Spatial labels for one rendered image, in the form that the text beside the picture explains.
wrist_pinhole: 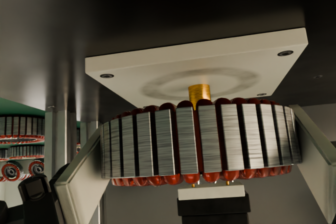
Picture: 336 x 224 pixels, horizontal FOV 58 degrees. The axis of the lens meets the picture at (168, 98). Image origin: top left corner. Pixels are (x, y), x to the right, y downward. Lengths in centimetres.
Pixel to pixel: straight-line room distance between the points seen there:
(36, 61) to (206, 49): 12
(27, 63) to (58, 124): 18
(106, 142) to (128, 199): 39
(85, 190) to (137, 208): 38
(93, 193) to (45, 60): 11
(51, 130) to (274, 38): 30
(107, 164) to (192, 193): 15
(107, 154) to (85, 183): 2
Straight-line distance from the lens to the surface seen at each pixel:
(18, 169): 181
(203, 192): 29
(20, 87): 31
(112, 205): 55
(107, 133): 16
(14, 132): 53
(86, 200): 16
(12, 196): 827
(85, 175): 16
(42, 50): 22
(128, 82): 25
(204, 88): 27
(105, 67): 22
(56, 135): 42
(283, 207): 53
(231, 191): 29
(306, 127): 17
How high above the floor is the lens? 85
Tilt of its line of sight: 13 degrees down
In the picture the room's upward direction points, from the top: 176 degrees clockwise
